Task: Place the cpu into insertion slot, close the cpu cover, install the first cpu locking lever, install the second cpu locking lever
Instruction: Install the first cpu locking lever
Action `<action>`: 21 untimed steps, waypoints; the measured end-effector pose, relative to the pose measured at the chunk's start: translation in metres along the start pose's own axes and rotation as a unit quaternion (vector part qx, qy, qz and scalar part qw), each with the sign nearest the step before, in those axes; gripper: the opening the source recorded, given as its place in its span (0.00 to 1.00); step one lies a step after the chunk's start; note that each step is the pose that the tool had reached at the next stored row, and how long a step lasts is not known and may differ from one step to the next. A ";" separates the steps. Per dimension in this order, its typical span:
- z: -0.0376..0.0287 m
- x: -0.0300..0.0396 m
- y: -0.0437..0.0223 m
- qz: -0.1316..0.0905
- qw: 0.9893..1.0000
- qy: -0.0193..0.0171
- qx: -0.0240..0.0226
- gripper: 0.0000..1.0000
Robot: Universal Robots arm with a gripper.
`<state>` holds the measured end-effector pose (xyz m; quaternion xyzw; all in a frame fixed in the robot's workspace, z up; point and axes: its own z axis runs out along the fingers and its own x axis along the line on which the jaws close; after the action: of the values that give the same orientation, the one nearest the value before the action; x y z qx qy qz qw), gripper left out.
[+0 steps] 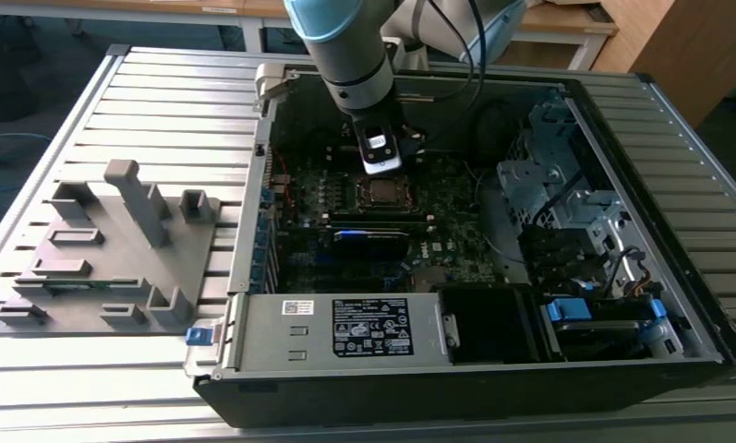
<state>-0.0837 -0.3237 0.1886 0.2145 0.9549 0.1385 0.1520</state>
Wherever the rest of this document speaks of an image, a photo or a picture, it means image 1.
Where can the silver CPU plate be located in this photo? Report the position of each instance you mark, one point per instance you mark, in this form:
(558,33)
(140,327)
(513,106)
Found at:
(387,191)

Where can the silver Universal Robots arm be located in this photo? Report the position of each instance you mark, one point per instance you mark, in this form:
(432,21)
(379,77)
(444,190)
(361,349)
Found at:
(349,60)

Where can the metal CPU socket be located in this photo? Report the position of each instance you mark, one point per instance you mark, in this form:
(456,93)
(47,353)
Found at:
(359,208)

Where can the black RAM slot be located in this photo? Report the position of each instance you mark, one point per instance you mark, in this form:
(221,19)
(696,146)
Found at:
(373,215)
(373,224)

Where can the grey case latch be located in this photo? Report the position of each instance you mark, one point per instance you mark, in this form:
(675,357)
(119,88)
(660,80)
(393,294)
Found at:
(267,78)

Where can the silver metal drive cage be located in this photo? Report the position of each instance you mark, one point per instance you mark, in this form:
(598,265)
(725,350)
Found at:
(528,175)

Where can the pale blue teach pendant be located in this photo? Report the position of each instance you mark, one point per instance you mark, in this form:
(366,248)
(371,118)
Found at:
(502,32)

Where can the green motherboard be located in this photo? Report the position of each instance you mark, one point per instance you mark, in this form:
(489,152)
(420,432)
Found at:
(460,231)

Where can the black graphics card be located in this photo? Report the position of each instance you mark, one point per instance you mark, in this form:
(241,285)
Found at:
(370,251)

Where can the wooden top desk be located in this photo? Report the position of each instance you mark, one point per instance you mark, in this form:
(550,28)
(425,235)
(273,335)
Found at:
(127,3)
(564,23)

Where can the black disk bay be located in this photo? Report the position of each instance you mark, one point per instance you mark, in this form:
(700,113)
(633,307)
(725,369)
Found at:
(558,251)

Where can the white barcode sticker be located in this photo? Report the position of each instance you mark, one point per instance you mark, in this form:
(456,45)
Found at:
(297,307)

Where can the black power supply label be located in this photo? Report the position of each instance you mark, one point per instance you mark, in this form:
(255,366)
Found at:
(371,327)

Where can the black plastic shroud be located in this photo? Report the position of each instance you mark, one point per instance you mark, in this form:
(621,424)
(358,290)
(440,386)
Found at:
(484,323)

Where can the grey power supply unit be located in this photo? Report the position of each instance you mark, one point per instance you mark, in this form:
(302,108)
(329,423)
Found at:
(262,332)

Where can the wooden cabinet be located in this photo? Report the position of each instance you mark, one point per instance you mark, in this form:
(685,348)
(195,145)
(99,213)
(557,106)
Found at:
(681,46)

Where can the blue disk carrier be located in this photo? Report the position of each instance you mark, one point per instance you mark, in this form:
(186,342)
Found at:
(568,309)

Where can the grey plastic parts rack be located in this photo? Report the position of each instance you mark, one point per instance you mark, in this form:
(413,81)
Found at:
(127,258)

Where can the blue case latch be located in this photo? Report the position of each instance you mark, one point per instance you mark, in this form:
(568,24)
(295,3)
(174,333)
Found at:
(197,337)

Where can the black hard disk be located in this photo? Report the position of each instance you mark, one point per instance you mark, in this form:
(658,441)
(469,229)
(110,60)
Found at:
(596,339)

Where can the black open PC case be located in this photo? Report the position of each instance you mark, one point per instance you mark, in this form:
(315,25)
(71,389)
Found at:
(405,397)

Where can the green RAM stick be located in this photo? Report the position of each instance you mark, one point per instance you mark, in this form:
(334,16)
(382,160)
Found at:
(78,286)

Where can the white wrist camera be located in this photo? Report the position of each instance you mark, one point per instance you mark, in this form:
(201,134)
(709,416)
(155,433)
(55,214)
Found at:
(379,159)

